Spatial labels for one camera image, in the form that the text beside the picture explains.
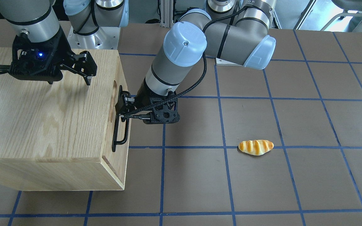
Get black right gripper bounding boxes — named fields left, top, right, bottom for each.
left=8, top=33, right=97, bottom=86

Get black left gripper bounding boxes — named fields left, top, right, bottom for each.
left=115, top=83, right=180, bottom=124

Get black drawer handle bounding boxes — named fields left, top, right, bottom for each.
left=112, top=85, right=130, bottom=153

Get wooden drawer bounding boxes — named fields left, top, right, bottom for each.
left=102, top=50, right=129, bottom=191

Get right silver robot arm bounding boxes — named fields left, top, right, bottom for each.
left=0, top=0, right=129, bottom=85

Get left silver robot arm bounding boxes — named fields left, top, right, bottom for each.
left=116, top=0, right=277, bottom=124

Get wooden drawer cabinet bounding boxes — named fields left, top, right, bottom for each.
left=0, top=50, right=129, bottom=191

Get toy bread loaf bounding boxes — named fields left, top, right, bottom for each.
left=238, top=140, right=274, bottom=156

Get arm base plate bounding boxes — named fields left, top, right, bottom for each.
left=67, top=27, right=121, bottom=50
left=215, top=57, right=248, bottom=67

